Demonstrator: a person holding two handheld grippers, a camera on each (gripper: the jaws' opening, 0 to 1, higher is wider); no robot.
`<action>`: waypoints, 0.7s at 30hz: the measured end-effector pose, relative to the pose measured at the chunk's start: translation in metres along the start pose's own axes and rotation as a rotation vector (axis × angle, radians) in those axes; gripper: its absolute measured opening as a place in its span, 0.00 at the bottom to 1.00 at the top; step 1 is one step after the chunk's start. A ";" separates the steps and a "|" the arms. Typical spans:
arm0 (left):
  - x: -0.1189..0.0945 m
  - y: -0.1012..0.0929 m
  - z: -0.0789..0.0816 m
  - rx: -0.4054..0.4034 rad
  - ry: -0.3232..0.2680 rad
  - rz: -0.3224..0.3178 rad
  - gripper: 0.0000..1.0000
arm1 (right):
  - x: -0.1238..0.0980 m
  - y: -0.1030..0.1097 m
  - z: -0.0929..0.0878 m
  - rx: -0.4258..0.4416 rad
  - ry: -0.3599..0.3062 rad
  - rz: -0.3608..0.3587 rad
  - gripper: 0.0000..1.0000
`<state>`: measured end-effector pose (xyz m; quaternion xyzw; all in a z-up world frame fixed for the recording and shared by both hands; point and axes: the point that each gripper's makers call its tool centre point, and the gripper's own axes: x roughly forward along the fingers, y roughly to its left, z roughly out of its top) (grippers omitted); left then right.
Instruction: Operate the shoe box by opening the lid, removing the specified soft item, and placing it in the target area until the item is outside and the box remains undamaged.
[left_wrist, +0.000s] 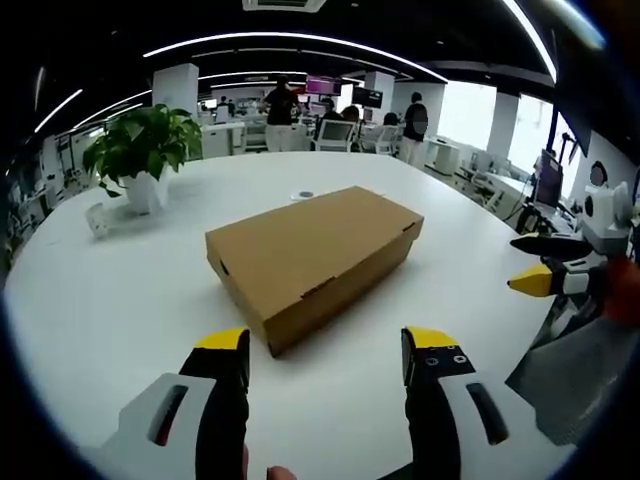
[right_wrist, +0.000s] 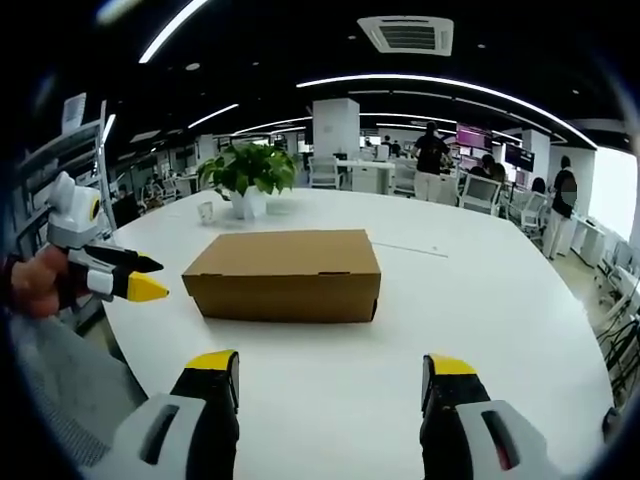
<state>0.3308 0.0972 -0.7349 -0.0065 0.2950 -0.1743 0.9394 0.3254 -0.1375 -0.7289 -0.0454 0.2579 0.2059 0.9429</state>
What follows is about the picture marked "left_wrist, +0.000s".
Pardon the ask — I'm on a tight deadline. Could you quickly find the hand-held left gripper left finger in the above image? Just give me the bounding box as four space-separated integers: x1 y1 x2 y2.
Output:
99 327 252 480

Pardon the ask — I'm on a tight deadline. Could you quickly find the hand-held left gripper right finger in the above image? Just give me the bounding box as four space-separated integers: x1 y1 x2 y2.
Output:
399 325 577 480

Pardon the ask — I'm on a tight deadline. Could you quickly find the brown cardboard shoe box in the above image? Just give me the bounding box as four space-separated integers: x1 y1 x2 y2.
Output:
204 185 426 358

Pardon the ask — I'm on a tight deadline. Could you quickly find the person's right hand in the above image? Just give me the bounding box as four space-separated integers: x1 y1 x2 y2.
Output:
603 258 640 327

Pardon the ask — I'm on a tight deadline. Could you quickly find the person's left hand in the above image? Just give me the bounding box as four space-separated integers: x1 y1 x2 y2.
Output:
241 442 300 480

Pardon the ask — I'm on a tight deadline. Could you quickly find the dark desk monitor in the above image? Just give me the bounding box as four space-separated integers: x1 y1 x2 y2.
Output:
532 148 565 209

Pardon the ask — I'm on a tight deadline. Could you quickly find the long ceiling light strip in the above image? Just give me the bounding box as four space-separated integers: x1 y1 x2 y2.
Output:
501 0 559 84
142 31 450 84

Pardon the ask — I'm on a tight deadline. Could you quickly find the small white figurine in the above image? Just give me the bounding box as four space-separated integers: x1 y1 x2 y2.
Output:
84 201 113 240

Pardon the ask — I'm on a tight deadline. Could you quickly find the white mesh office chair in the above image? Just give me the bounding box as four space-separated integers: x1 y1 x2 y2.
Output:
313 118 358 153

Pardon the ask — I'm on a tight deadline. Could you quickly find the potted green plant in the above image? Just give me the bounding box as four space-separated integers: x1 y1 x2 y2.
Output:
81 102 204 215

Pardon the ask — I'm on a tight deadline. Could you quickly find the pink lit monitor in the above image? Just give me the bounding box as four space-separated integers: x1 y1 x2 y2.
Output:
305 75 343 96

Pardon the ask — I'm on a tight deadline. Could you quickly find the white office desk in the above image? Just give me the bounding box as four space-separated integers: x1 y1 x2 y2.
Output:
199 122 248 160

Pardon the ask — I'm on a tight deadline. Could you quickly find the ceiling air vent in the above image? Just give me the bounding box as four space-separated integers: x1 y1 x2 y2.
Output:
241 0 327 13

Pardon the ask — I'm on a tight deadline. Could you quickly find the dark wall monitor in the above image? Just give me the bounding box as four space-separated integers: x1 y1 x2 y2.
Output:
352 86 385 108

